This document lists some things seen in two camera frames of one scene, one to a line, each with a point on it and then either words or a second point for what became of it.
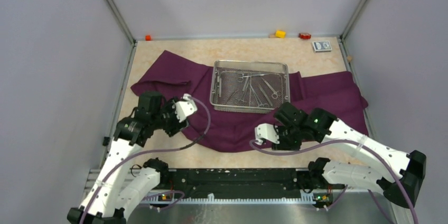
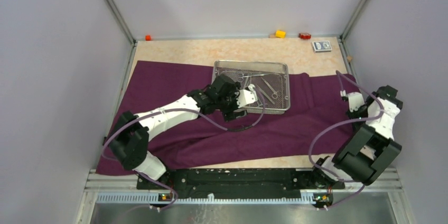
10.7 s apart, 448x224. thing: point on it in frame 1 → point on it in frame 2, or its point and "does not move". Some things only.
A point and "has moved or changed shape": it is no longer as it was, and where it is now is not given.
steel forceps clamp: x=240 y=80 does not move
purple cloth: x=179 y=74 has moved or changed shape
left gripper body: x=168 y=120 → x=227 y=104
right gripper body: x=289 y=139 → x=362 y=112
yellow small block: x=280 y=34 does not move
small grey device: x=321 y=46 does not move
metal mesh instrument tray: x=257 y=86 does not move
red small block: x=305 y=36 does not move
